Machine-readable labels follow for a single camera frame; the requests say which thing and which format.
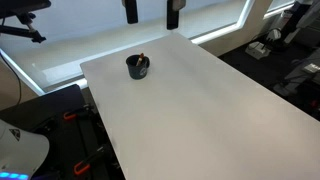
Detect thin black cable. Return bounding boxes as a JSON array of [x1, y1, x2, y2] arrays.
[[0, 51, 23, 105]]

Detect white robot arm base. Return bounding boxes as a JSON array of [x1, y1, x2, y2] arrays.
[[0, 118, 51, 180]]

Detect black clamp orange handle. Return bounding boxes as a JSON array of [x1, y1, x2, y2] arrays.
[[62, 104, 95, 122], [73, 143, 113, 177]]

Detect orange marker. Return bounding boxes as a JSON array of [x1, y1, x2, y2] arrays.
[[135, 52, 146, 67]]

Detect white floor box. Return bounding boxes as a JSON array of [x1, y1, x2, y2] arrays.
[[245, 40, 272, 61]]

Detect black round floor device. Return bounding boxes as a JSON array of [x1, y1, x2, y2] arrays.
[[265, 27, 286, 53]]

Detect black perforated mounting table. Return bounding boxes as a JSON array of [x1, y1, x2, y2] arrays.
[[0, 83, 127, 180]]

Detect black and white stand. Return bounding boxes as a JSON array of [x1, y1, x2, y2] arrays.
[[281, 0, 320, 44]]

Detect dark blue cup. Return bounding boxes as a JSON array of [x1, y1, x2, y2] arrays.
[[125, 54, 151, 80]]

